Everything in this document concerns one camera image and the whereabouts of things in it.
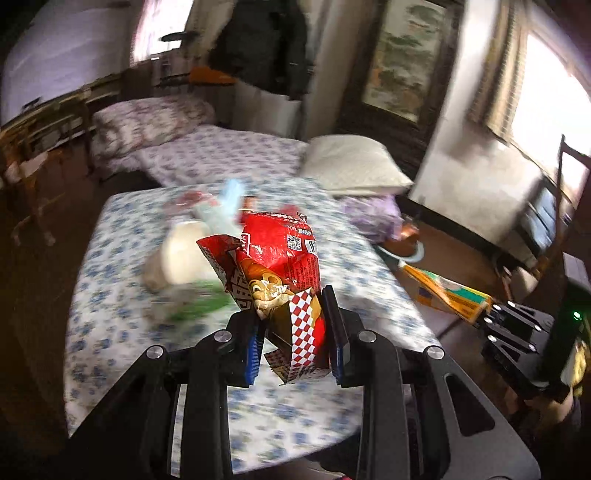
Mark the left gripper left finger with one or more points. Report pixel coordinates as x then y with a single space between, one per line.
248 332

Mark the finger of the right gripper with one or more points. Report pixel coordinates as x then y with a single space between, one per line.
507 322

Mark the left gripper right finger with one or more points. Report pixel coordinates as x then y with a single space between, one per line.
346 356

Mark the red snack bag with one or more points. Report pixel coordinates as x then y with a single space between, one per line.
272 269

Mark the yellow green carton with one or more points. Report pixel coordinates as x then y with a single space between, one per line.
439 293

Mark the blue face mask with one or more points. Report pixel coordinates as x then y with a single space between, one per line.
221 213

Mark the green snack wrapper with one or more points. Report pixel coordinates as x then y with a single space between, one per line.
192 301

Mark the light blue wash basin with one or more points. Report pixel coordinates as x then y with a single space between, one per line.
408 247

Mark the dark wooden chair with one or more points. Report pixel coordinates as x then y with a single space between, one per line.
554 248

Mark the lilac folded blanket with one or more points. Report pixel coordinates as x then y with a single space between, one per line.
378 218

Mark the cream quilted pillow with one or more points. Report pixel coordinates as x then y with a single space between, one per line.
353 165

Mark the purple floral bed sheet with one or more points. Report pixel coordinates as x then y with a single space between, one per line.
212 154

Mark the folded floral quilt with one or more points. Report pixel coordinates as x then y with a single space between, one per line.
127 126

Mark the black hanging jacket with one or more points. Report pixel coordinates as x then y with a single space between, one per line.
264 44

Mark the framed landscape painting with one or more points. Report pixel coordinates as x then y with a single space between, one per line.
405 57

